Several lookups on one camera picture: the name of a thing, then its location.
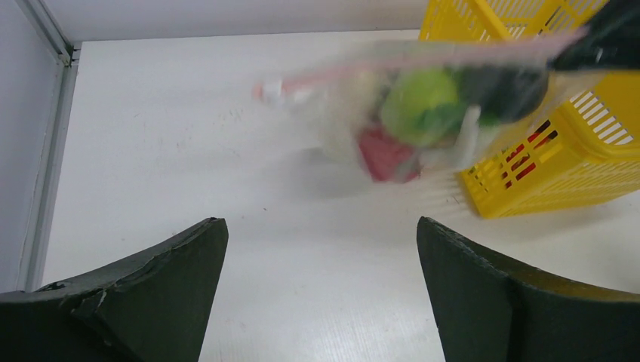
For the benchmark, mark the yellow plastic basket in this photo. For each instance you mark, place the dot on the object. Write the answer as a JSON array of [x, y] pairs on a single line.
[[585, 153]]

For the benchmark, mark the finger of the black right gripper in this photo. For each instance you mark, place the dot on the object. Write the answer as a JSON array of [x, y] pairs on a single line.
[[610, 41]]

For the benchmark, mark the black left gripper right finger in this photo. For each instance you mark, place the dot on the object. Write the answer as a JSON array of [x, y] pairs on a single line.
[[489, 306]]

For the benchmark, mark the white toy radish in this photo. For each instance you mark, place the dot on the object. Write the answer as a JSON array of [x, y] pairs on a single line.
[[468, 144]]

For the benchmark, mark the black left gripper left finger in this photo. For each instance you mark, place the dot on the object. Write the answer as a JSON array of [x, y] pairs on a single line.
[[153, 305]]

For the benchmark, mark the green toy apple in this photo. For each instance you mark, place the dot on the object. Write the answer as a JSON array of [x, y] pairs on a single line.
[[422, 107]]

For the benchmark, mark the clear pink zip top bag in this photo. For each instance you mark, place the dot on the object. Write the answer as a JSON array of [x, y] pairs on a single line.
[[343, 96]]

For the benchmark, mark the red toy bell pepper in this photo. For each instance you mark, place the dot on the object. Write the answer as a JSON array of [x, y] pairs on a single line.
[[382, 154]]

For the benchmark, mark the aluminium frame rail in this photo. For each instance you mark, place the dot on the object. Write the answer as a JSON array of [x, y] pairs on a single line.
[[50, 153]]

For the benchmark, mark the dark toy avocado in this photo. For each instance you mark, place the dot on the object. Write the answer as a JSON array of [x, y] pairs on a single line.
[[504, 94]]

